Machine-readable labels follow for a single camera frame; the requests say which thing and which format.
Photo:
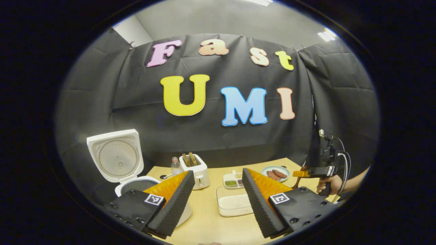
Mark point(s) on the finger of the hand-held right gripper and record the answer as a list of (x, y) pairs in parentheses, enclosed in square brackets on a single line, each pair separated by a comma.
[(301, 174)]

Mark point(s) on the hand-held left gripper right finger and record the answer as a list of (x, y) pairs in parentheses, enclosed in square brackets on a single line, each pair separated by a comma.
[(260, 207)]

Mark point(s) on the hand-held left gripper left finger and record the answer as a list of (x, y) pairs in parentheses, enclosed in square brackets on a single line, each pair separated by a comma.
[(175, 207)]

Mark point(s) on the brown wooden spoon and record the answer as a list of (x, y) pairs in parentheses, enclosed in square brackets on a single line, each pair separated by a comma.
[(295, 183)]

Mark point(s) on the clear tray of white rice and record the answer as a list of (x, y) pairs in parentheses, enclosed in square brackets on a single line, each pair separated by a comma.
[(235, 204)]

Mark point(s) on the white rice cooker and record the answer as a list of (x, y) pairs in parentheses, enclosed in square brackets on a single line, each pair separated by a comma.
[(117, 158)]

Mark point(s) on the brown meat piece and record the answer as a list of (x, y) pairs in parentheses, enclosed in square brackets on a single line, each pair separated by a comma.
[(273, 176), (281, 173)]

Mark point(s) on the pale green plate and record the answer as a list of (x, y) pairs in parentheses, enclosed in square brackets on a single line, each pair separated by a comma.
[(265, 169)]

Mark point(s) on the white divided bean dish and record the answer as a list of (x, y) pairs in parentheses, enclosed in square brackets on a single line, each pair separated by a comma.
[(231, 183)]

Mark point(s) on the clear plastic water bottle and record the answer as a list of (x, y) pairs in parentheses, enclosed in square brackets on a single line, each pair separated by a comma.
[(176, 168)]

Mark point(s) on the white toaster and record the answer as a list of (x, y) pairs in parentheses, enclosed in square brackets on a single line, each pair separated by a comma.
[(199, 175)]

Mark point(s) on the brown bread slice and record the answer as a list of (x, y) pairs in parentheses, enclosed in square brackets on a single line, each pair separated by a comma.
[(186, 160), (194, 158)]

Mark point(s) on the black backdrop cloth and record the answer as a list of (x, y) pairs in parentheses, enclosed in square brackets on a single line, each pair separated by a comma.
[(211, 139)]

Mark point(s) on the small ceiling light panel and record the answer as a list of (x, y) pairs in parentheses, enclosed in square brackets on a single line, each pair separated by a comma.
[(327, 34)]

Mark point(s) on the large ceiling light panel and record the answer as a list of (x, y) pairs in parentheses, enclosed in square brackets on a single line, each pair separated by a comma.
[(259, 2)]

